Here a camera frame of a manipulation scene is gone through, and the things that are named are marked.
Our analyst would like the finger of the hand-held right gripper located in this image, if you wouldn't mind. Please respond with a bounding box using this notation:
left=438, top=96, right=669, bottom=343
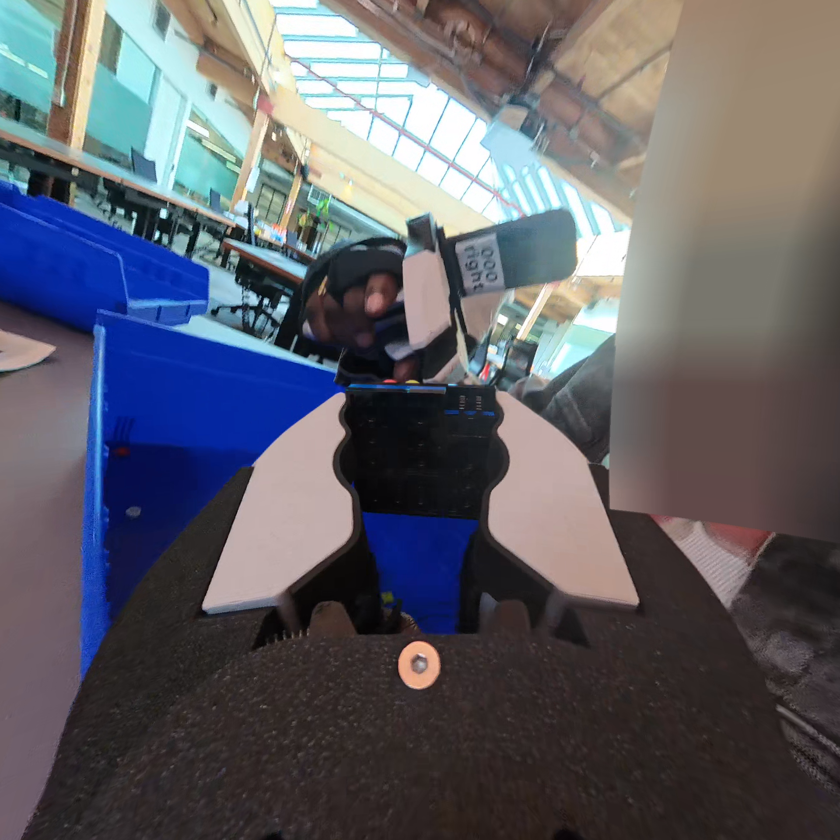
left=400, top=251, right=456, bottom=351
left=430, top=289, right=509, bottom=386

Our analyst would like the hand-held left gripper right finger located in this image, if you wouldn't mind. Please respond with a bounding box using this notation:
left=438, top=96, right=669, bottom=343
left=481, top=390, right=642, bottom=631

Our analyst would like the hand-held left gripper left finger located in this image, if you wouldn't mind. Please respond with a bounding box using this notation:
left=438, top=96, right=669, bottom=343
left=202, top=392, right=363, bottom=616

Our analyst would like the large blue storage bin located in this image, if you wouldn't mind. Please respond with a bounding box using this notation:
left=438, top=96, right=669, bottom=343
left=80, top=310, right=483, bottom=677

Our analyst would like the black toy brick plate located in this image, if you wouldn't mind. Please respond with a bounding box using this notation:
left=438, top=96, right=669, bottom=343
left=344, top=384, right=501, bottom=521

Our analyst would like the person's right hand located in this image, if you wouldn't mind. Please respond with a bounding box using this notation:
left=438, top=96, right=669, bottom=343
left=297, top=238, right=422, bottom=383

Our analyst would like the white ceiling projector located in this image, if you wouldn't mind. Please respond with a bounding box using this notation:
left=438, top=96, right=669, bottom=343
left=481, top=105, right=547, bottom=173

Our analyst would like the wooden office table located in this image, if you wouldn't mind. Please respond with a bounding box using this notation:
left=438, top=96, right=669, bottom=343
left=222, top=236, right=317, bottom=337

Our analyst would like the person's striped shirt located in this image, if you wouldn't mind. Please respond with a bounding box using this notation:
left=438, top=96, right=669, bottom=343
left=653, top=515, right=778, bottom=608

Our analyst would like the black office chair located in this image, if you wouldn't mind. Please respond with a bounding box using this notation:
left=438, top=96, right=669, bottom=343
left=213, top=262, right=291, bottom=340

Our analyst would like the person's dark denim jacket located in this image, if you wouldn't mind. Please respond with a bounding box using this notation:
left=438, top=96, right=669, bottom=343
left=722, top=532, right=840, bottom=791

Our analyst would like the white paper sheet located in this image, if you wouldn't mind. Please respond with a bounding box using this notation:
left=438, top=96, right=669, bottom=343
left=0, top=328, right=57, bottom=374

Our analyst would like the long wooden table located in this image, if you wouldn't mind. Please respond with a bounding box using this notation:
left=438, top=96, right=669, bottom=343
left=0, top=125, right=238, bottom=258

